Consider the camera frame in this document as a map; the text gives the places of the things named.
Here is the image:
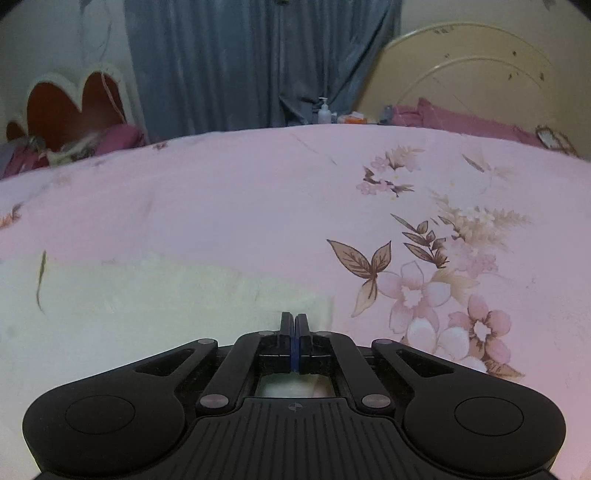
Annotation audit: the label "pink pillow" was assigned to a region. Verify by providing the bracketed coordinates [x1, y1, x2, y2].
[383, 96, 550, 148]
[90, 124, 147, 152]

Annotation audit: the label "cream round headboard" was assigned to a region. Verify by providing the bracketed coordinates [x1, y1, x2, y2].
[358, 22, 570, 136]

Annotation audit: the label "patterned cushion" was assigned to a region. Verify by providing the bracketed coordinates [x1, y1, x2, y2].
[536, 124, 579, 157]

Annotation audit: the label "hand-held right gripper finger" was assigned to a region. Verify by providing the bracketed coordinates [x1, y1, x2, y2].
[134, 312, 295, 416]
[295, 313, 457, 416]

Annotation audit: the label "cream small cloth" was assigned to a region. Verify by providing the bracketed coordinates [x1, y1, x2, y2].
[0, 256, 335, 342]

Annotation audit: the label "red heart-shaped headboard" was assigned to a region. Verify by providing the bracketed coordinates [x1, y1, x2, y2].
[4, 69, 145, 154]

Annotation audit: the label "blue curtain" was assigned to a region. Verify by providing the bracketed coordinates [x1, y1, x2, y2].
[124, 0, 403, 139]

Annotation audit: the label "pile of mixed clothes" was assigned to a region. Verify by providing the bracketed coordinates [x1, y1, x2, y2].
[0, 133, 95, 182]

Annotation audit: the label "pink floral bed sheet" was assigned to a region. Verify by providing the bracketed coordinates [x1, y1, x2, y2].
[0, 124, 591, 480]

